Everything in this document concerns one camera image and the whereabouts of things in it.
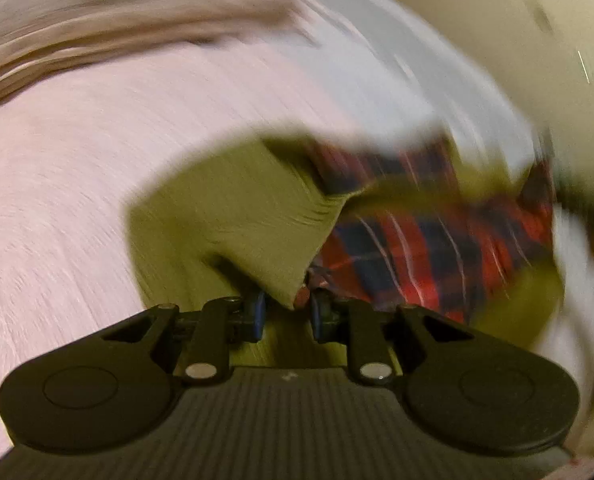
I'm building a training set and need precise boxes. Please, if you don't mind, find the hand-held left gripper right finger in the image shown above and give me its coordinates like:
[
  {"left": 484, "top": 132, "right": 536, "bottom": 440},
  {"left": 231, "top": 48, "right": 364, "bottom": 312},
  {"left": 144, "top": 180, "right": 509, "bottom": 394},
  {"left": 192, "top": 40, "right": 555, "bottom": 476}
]
[{"left": 309, "top": 287, "right": 471, "bottom": 386}]

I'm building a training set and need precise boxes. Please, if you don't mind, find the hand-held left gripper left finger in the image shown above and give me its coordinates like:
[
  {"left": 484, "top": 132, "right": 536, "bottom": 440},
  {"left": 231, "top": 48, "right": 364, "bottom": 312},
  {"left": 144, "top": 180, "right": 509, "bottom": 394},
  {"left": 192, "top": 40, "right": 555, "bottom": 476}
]
[{"left": 100, "top": 290, "right": 268, "bottom": 386}]

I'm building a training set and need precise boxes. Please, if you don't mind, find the olive green knit sweater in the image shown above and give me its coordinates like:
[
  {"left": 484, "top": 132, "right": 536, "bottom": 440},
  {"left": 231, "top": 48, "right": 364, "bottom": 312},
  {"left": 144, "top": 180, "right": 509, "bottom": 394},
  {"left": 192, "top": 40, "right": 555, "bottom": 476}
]
[{"left": 126, "top": 130, "right": 568, "bottom": 368}]

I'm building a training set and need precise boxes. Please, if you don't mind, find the red plaid shirt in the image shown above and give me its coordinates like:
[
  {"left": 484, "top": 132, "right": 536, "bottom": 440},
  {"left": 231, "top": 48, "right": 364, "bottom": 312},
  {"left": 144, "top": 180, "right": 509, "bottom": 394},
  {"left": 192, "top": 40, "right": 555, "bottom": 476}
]
[{"left": 304, "top": 137, "right": 558, "bottom": 323}]

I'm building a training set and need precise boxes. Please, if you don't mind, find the beige cloth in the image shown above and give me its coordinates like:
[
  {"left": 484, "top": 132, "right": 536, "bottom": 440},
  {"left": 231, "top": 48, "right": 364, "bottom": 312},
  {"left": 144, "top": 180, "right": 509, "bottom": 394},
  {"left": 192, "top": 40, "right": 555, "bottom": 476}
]
[{"left": 0, "top": 0, "right": 325, "bottom": 121}]

